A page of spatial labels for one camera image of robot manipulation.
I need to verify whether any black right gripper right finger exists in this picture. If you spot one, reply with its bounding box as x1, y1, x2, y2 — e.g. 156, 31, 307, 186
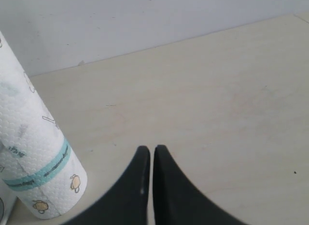
154, 145, 244, 225

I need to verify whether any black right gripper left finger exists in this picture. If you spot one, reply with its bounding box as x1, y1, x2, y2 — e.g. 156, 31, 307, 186
65, 145, 150, 225

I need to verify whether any printed white paper towel roll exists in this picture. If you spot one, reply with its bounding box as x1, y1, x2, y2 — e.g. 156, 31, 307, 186
0, 37, 87, 219

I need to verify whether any white plastic tray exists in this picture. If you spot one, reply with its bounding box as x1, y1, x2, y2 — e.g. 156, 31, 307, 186
0, 180, 16, 225

